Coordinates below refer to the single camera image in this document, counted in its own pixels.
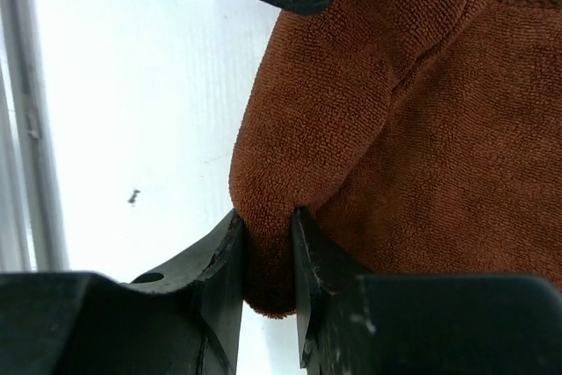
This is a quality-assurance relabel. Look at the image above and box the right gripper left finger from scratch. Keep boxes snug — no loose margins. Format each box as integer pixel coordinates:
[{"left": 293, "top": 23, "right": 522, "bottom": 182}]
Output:
[{"left": 1, "top": 212, "right": 244, "bottom": 374}]

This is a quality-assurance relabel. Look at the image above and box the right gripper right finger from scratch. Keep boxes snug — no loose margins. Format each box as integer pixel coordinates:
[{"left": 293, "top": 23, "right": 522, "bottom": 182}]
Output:
[{"left": 291, "top": 208, "right": 561, "bottom": 374}]

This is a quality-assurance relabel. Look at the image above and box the brown towel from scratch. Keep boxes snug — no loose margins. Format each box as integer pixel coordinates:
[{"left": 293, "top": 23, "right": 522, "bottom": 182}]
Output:
[{"left": 229, "top": 0, "right": 561, "bottom": 317}]

